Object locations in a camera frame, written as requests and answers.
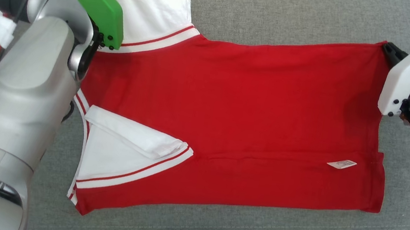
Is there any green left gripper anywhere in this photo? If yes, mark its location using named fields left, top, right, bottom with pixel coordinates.
left=42, top=0, right=128, bottom=51

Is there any red white polo shirt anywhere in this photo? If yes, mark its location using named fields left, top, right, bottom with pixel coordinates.
left=60, top=0, right=408, bottom=230

